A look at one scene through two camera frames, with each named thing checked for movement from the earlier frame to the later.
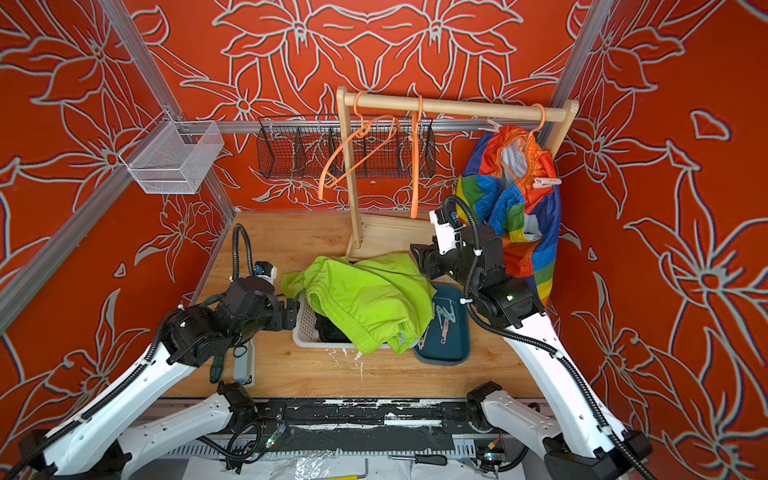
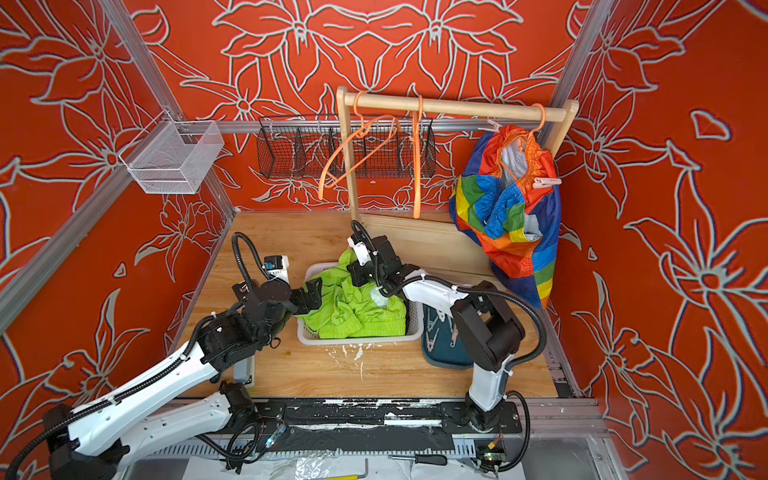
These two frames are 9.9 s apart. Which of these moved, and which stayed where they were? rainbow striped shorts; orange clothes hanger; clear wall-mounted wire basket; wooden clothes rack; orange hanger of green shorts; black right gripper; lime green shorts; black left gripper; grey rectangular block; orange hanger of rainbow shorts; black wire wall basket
Moved: lime green shorts; black right gripper; black left gripper
Stayed: wooden clothes rack; orange hanger of rainbow shorts; clear wall-mounted wire basket; orange clothes hanger; rainbow striped shorts; grey rectangular block; black wire wall basket; orange hanger of green shorts
